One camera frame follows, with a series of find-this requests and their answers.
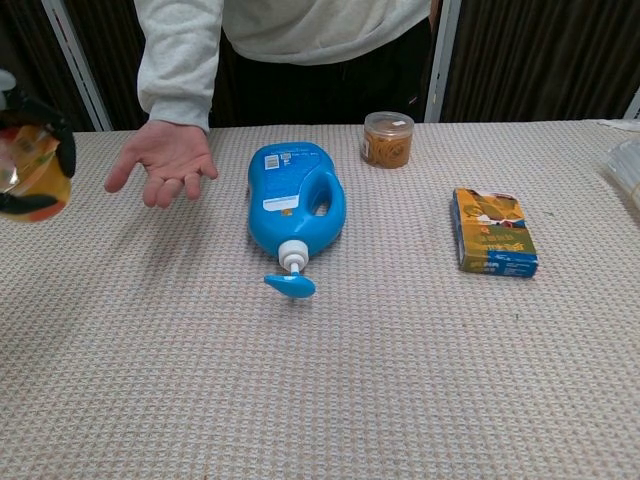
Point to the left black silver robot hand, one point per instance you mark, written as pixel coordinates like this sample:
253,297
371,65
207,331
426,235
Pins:
62,145

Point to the person's open bare hand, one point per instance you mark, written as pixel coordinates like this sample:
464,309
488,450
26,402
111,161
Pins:
167,152

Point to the small orange snack cup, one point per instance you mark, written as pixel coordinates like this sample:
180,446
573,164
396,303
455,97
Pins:
35,167

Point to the person's forearm in grey sleeve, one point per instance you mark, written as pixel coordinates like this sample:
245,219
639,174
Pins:
177,65

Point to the blue pump bottle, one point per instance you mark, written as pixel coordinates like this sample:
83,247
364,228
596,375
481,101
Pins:
287,195

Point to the person's torso in grey sweatshirt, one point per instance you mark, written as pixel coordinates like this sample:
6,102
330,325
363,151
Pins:
325,35

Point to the clear jar of rubber bands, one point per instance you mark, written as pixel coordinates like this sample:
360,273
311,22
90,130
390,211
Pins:
387,145

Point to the beige woven tablecloth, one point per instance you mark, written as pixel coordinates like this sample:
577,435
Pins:
320,360

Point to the orange and blue carton box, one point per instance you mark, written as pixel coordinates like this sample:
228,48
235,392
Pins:
495,232

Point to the clear plastic bag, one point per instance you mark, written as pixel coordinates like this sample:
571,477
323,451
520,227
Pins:
620,125

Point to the bundle of clear straws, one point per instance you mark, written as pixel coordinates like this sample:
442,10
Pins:
625,170

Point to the grey metal frame post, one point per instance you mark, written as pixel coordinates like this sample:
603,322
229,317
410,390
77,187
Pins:
634,107
440,65
75,60

